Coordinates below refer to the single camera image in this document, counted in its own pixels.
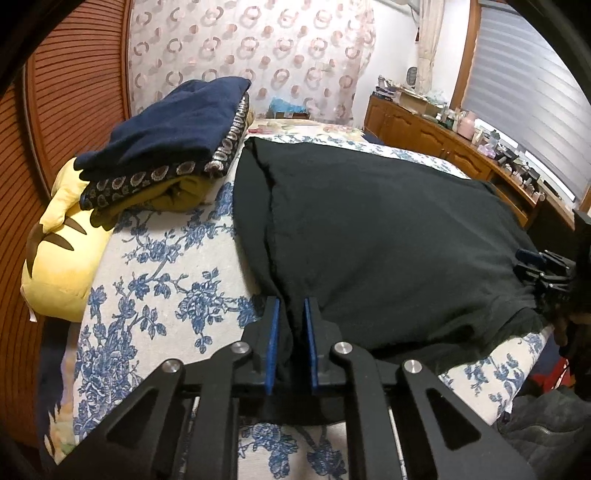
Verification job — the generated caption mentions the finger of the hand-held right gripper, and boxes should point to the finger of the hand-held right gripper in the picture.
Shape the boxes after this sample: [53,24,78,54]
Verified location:
[516,248,575,273]
[514,267,555,296]

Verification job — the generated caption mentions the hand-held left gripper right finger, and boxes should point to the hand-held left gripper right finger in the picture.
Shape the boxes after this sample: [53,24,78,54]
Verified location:
[302,296,539,480]

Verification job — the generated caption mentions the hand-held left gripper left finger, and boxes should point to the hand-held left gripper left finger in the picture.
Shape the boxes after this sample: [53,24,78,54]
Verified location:
[65,295,282,480]

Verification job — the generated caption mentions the black t-shirt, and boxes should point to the black t-shirt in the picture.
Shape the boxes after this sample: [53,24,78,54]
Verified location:
[232,137,555,384]

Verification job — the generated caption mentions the stack of folded clothes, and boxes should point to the stack of folded clothes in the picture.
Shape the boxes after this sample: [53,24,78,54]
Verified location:
[79,92,252,210]

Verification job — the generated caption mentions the person's right hand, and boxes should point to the person's right hand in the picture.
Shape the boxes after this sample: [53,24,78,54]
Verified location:
[551,314,573,346]

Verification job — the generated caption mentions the blue floral bed sheet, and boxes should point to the blue floral bed sheet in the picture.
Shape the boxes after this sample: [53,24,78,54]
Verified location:
[44,134,555,480]

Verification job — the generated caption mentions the dark quilted jacket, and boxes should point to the dark quilted jacket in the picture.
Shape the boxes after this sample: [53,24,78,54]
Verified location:
[499,388,591,480]

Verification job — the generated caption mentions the wooden cabinet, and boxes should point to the wooden cabinet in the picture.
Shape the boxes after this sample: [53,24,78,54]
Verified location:
[364,95,578,227]

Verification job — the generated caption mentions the grey window blind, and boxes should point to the grey window blind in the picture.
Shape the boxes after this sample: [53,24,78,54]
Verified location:
[462,0,591,204]

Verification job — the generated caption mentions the open cardboard box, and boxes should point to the open cardboard box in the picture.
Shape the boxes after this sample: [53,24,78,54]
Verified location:
[399,90,439,114]

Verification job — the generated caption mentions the stack of small boxes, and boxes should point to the stack of small boxes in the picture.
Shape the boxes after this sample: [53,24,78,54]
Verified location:
[370,76,400,100]

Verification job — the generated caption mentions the pink floral blanket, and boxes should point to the pink floral blanket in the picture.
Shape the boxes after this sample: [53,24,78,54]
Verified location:
[247,117,370,144]

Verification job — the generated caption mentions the yellow plush pillow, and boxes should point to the yellow plush pillow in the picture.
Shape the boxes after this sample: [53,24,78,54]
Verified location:
[21,157,116,321]

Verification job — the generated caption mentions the beige tied curtain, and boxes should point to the beige tied curtain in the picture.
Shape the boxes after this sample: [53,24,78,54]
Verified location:
[416,0,444,90]

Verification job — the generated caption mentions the navy folded cloth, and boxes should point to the navy folded cloth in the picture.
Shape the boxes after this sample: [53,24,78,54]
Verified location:
[75,78,252,178]

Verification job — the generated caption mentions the blue plastic bag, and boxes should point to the blue plastic bag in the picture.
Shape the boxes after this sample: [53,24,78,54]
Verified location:
[268,97,308,120]

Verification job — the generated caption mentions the circle-patterned sheer curtain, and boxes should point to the circle-patterned sheer curtain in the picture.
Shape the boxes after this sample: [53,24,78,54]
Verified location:
[127,0,377,125]

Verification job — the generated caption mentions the wooden louvred wardrobe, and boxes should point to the wooden louvred wardrobe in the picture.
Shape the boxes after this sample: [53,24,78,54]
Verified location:
[0,0,136,453]

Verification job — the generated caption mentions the wooden window frame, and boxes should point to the wooden window frame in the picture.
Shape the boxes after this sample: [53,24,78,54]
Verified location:
[451,0,483,109]

